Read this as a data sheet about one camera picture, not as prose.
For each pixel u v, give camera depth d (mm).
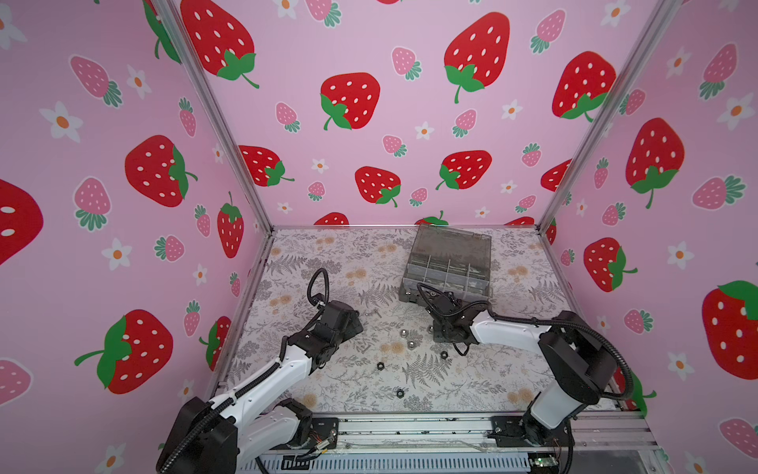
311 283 722
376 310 980
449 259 1122
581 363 458
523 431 671
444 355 875
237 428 408
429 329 929
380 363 858
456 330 672
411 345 895
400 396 799
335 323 637
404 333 924
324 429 749
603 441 732
